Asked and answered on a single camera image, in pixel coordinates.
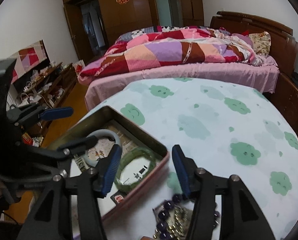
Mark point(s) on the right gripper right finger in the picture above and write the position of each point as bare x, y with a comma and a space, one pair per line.
241, 217

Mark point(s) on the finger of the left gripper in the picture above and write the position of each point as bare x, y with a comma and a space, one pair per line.
77, 146
30, 115

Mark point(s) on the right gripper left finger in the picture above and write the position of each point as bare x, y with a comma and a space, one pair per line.
50, 218

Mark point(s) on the white jade bangle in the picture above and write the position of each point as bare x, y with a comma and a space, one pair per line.
106, 139

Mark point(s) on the green jade bangle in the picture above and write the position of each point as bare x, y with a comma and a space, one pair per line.
134, 167

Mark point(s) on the pink metal tin box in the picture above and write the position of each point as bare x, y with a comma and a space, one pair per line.
102, 119

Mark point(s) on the silver wristwatch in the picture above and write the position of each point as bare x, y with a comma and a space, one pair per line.
163, 209

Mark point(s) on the person's hand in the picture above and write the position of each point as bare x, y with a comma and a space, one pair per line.
149, 238

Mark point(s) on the wooden tv cabinet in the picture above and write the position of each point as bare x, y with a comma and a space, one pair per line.
48, 86

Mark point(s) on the red cardboard box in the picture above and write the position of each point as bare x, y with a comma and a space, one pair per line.
27, 139

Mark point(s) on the television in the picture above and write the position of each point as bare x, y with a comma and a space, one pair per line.
28, 58

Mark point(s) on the cloud pattern tablecloth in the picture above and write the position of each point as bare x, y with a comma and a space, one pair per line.
226, 129

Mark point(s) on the patchwork quilt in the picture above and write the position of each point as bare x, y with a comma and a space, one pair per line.
171, 48

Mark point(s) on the pink bed sheet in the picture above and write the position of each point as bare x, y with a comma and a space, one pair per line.
263, 78

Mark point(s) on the wooden bed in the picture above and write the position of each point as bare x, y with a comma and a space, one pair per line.
284, 50

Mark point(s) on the floral pillow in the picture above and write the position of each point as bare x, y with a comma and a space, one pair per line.
261, 43

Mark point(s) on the wooden wardrobe wall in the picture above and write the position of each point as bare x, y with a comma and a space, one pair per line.
118, 19

